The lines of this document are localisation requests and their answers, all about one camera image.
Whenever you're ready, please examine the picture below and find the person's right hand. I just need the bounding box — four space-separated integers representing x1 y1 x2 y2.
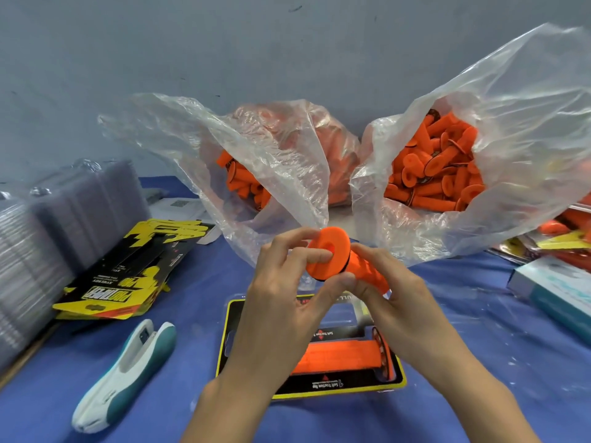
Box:
349 242 481 395

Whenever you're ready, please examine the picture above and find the person's left hand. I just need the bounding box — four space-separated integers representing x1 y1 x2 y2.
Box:
214 228 358 399

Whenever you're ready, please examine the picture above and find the teal hand stapler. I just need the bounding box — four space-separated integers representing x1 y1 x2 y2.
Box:
72 318 179 434

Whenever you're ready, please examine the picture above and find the stack of clear blister shells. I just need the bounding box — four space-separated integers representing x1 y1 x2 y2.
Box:
0 159 151 370

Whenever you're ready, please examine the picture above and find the teal white cardboard box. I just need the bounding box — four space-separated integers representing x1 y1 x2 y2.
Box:
506 255 591 345

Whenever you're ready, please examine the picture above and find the white printed paper sheet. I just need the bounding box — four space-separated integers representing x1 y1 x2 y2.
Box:
148 198 223 245

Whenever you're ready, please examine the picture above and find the stack of yellow black cards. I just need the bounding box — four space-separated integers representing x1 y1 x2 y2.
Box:
52 219 215 321

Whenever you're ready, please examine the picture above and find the large clear plastic bag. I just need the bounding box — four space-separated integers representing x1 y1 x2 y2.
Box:
351 23 591 266

